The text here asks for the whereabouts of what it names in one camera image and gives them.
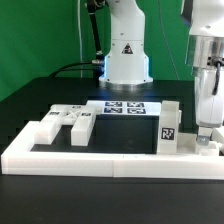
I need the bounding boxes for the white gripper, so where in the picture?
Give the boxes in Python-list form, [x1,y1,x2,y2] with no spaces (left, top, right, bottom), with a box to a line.
[195,69,224,146]

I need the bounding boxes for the white chair seat part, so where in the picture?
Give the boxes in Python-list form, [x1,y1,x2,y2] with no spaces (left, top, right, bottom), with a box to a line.
[177,133,221,156]

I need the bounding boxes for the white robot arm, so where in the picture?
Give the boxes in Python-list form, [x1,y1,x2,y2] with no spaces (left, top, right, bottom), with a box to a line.
[99,0,224,145]

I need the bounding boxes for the white H-shaped chair back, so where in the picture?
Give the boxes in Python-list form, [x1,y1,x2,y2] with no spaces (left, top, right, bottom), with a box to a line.
[34,105,96,146]

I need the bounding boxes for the white tag base sheet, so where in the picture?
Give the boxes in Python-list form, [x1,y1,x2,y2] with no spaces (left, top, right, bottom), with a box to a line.
[86,100,161,116]

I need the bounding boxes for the white U-shaped fence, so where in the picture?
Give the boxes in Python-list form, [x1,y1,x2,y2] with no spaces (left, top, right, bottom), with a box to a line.
[1,121,224,180]

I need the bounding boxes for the black cable bundle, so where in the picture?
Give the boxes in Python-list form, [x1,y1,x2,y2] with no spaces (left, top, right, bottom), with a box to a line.
[49,60,105,78]

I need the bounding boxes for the white cable on wall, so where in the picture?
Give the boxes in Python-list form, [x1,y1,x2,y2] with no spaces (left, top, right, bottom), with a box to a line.
[77,0,84,79]

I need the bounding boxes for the black camera pole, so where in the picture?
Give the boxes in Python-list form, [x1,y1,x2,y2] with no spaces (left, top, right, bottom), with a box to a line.
[85,0,108,60]

